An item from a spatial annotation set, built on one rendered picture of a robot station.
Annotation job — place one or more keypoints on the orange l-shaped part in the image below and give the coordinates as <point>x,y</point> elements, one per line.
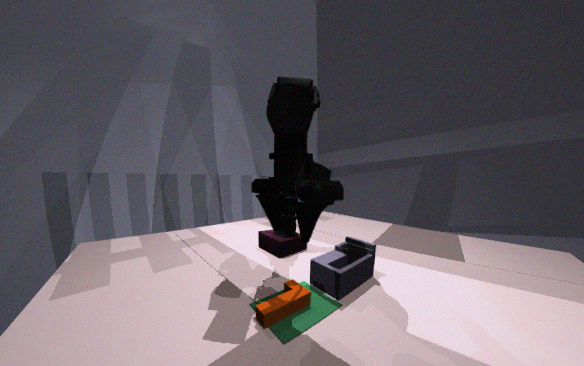
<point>295,298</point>

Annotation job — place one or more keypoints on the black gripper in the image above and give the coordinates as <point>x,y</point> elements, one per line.
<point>290,167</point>

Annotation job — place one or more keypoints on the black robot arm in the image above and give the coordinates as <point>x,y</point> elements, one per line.
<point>291,103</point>

